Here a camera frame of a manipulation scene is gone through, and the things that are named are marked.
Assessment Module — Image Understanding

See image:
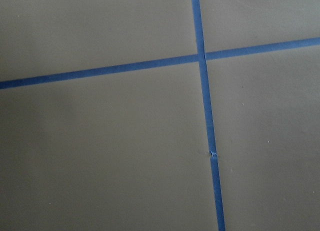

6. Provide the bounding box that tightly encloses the vertical blue tape left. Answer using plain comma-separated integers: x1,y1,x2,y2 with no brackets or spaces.
191,0,226,231

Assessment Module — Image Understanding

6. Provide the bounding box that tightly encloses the horizontal blue tape left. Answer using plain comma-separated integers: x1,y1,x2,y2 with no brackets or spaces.
0,37,320,90

